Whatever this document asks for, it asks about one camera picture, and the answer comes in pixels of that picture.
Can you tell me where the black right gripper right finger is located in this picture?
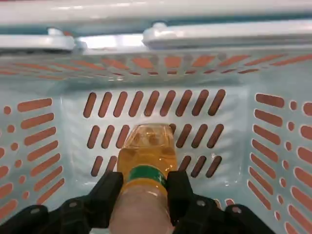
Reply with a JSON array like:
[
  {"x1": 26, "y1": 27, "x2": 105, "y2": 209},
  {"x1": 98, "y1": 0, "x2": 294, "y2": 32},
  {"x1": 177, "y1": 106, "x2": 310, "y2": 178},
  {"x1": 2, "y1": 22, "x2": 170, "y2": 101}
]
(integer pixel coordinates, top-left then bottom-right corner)
[{"x1": 166, "y1": 170, "x2": 277, "y2": 234}]

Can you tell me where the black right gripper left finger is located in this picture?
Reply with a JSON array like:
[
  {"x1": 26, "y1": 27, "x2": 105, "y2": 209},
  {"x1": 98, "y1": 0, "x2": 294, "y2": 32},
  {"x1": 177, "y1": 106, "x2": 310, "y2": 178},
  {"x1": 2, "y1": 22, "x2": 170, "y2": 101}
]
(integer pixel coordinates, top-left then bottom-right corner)
[{"x1": 0, "y1": 171, "x2": 124, "y2": 234}]

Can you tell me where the juice bottle with white cap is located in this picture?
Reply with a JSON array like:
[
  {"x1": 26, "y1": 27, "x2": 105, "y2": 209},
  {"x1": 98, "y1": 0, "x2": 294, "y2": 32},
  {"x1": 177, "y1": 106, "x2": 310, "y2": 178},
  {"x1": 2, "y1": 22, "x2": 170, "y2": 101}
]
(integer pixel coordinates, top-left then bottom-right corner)
[{"x1": 108, "y1": 123, "x2": 178, "y2": 234}]

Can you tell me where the light blue plastic basket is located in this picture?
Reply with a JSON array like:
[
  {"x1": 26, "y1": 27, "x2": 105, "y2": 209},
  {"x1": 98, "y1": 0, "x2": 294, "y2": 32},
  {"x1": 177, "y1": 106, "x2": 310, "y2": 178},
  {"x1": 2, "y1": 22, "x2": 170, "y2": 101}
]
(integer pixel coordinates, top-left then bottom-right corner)
[{"x1": 0, "y1": 0, "x2": 312, "y2": 234}]

